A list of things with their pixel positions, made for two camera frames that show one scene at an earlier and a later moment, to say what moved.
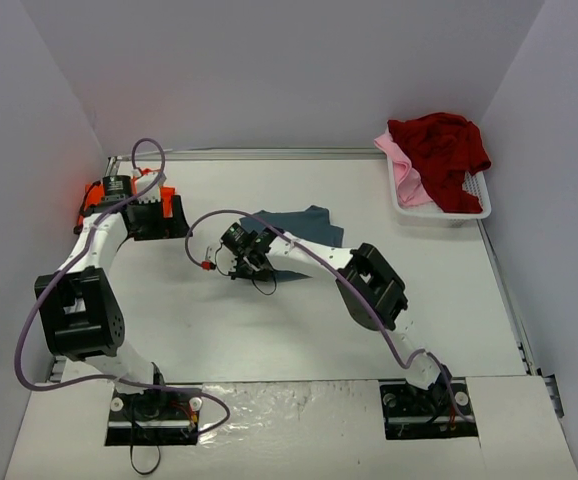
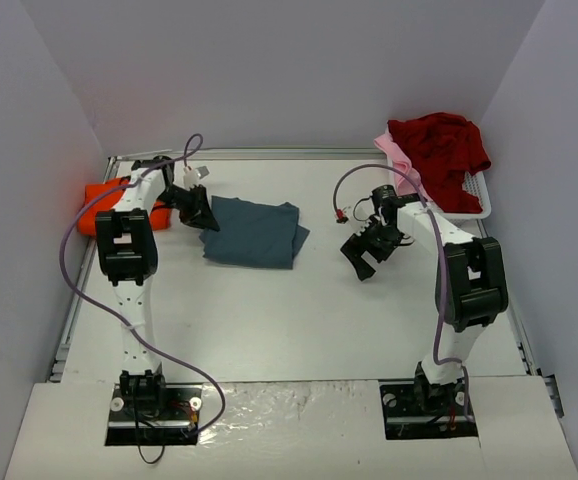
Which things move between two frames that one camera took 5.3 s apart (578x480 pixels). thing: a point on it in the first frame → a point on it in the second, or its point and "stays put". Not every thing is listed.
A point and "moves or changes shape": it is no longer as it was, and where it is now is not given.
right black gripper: (242, 265) → (369, 242)
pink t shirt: (411, 189) stays put
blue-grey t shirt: (314, 225) moves or changes shape
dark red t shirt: (444, 147) stays put
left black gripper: (156, 226) → (192, 205)
